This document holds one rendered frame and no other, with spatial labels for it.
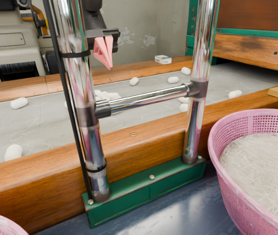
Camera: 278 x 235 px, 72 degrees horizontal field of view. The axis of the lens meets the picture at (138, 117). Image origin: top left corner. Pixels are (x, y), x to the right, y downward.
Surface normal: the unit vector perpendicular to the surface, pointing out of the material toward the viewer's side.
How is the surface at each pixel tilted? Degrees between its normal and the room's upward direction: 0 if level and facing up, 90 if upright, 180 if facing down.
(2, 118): 0
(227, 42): 67
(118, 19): 90
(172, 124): 0
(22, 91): 45
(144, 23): 90
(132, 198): 90
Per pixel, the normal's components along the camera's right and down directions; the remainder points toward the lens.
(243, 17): -0.90, 0.23
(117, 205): 0.44, 0.42
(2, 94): 0.29, -0.33
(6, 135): -0.03, -0.88
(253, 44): -0.83, -0.14
